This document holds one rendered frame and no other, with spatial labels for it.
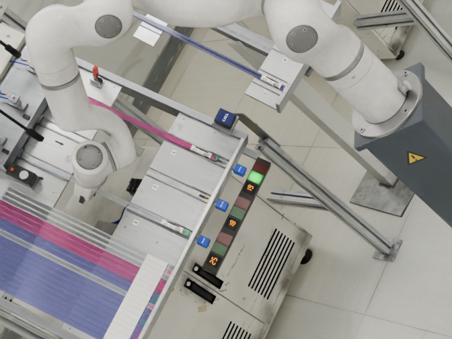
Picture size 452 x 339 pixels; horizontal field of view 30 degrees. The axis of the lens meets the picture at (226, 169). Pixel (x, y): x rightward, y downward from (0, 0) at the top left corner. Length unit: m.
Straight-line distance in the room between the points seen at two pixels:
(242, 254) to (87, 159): 0.91
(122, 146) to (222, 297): 0.87
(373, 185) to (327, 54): 1.20
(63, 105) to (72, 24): 0.23
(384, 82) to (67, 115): 0.71
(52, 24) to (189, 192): 0.70
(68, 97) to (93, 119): 0.09
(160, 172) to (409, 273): 0.87
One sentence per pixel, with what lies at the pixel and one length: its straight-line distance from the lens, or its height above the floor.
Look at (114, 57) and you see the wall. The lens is 4.34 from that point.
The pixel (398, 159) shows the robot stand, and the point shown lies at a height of 0.60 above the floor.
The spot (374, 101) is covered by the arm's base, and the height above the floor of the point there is 0.78.
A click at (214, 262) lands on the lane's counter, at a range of 2.22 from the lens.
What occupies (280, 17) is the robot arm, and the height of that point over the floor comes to 1.12.
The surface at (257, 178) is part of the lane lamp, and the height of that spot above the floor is 0.65.
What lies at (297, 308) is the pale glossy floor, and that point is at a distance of 2.91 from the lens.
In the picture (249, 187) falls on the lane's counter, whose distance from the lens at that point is 2.27.
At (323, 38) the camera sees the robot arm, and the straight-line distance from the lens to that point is 1.76.
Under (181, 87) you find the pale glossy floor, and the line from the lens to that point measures 4.31.
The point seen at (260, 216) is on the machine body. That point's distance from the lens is 2.77.
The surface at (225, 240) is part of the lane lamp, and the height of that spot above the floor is 0.65.
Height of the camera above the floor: 1.96
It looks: 33 degrees down
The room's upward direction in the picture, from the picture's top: 52 degrees counter-clockwise
